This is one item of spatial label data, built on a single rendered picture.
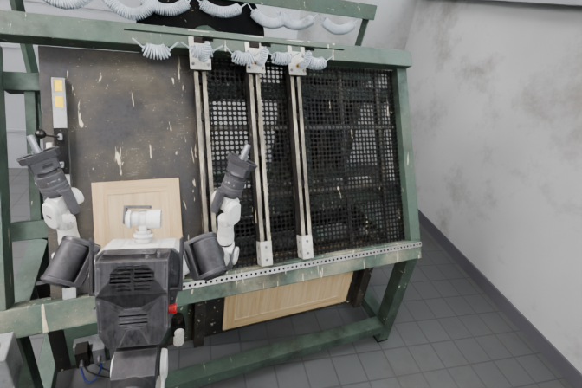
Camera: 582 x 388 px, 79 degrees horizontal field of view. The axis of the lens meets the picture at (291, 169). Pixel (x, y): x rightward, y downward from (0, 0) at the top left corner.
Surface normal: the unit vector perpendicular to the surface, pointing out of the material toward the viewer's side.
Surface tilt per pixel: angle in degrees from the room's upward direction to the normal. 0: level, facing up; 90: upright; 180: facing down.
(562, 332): 90
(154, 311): 82
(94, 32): 60
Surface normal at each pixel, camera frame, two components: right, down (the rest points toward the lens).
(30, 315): 0.39, -0.05
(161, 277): 0.23, 0.07
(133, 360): 0.21, -0.66
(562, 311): -0.96, -0.01
